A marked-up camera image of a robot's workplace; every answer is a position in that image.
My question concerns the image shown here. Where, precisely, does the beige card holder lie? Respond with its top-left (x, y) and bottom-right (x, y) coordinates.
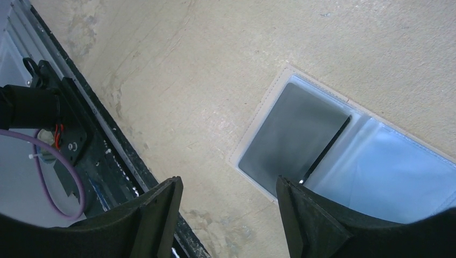
top-left (229, 65), bottom-right (455, 224)

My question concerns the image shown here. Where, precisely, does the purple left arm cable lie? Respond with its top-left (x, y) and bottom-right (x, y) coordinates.
top-left (0, 128), bottom-right (87, 221)

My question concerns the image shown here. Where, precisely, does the grey credit card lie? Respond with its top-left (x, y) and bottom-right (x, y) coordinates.
top-left (238, 83), bottom-right (350, 197)

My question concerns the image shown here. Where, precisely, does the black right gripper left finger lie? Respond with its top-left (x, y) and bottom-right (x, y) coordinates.
top-left (1, 176), bottom-right (183, 257)

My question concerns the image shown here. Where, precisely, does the aluminium frame rail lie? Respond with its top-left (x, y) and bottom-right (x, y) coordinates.
top-left (1, 1), bottom-right (44, 87)

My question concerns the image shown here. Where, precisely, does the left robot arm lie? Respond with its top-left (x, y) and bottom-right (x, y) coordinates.
top-left (1, 84), bottom-right (72, 130)

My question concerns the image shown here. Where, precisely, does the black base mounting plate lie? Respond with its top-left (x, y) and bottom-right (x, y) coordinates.
top-left (21, 5), bottom-right (211, 258)

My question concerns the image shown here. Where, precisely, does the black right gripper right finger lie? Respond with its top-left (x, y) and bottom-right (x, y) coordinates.
top-left (276, 176), bottom-right (455, 257)

